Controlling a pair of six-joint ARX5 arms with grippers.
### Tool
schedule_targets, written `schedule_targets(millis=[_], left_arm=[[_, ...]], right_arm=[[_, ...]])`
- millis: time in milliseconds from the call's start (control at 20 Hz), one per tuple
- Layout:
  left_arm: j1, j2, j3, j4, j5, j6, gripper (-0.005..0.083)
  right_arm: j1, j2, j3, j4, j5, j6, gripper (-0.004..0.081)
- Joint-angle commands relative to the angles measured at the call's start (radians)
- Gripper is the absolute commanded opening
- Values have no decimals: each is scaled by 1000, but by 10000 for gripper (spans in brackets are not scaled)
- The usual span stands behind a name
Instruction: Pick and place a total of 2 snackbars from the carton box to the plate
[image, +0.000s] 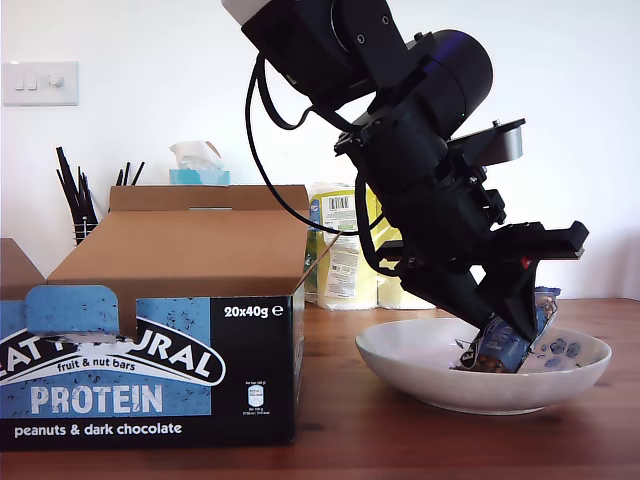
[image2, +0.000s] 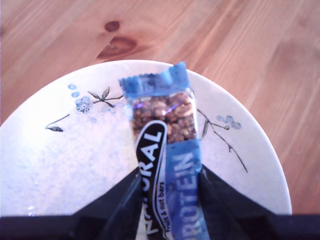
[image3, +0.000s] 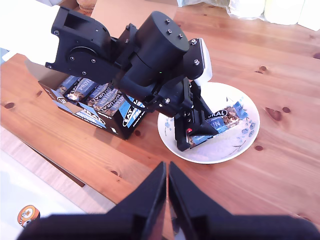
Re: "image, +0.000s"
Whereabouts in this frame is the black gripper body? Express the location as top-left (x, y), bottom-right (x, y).
top-left (352, 137), bottom-right (590, 274)

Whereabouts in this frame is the blue snack bar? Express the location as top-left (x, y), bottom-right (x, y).
top-left (457, 286), bottom-right (561, 375)

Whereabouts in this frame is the black blue snackbar carton box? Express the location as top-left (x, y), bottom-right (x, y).
top-left (0, 184), bottom-right (341, 451)

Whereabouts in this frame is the white plate with blue flowers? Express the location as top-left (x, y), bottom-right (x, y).
top-left (355, 319), bottom-right (614, 415)

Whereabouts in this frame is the teal tissue box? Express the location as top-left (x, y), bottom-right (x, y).
top-left (168, 140), bottom-right (232, 187)

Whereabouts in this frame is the yellow paper towel pack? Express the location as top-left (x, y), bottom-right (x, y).
top-left (304, 180), bottom-right (439, 311)

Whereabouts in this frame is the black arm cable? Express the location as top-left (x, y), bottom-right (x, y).
top-left (245, 52), bottom-right (364, 236)
top-left (355, 174), bottom-right (401, 279)
top-left (259, 62), bottom-right (316, 130)

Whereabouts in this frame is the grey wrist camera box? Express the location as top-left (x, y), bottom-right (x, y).
top-left (447, 118), bottom-right (527, 167)

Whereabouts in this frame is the wire straw holder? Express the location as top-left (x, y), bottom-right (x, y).
top-left (73, 219), bottom-right (109, 249)

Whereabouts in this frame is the white wall light switch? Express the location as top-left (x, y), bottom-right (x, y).
top-left (3, 60), bottom-right (80, 108)

